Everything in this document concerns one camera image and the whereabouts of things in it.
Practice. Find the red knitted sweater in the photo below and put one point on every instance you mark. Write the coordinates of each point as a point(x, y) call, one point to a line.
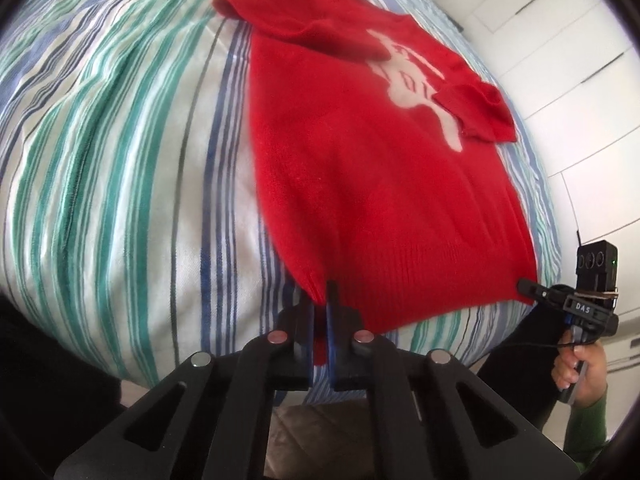
point(376, 161)

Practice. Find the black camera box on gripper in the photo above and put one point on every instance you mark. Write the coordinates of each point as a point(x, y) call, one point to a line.
point(596, 267)

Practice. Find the person's right hand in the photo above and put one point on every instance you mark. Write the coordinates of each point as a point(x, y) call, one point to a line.
point(584, 368)

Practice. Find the green right sleeve forearm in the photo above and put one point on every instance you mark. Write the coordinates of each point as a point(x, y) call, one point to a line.
point(585, 434)

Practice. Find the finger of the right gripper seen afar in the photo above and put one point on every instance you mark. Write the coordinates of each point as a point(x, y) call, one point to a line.
point(527, 287)

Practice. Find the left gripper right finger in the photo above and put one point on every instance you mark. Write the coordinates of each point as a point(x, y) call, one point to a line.
point(344, 364)

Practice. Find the white wardrobe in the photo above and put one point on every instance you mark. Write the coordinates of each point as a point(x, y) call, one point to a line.
point(572, 73)

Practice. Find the striped bed cover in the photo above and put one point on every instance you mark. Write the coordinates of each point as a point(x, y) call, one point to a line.
point(130, 230)

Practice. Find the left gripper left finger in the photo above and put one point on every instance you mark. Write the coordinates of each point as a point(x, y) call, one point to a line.
point(293, 362)

